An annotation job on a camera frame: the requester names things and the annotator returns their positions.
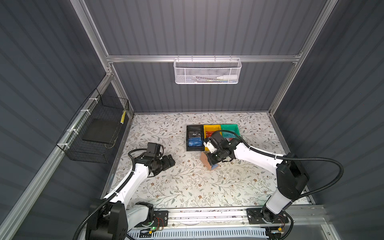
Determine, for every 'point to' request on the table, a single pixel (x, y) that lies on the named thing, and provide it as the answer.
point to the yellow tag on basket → (123, 116)
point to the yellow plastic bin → (213, 128)
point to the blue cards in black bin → (195, 142)
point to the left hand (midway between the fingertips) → (170, 165)
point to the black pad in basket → (103, 130)
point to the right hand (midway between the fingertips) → (210, 159)
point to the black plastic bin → (195, 131)
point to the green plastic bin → (231, 127)
